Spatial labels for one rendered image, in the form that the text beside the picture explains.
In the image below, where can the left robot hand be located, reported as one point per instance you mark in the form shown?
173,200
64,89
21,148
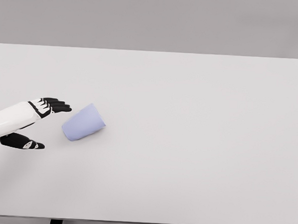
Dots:
19,114

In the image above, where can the pale lavender cup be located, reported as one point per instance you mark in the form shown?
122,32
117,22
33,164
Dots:
83,123

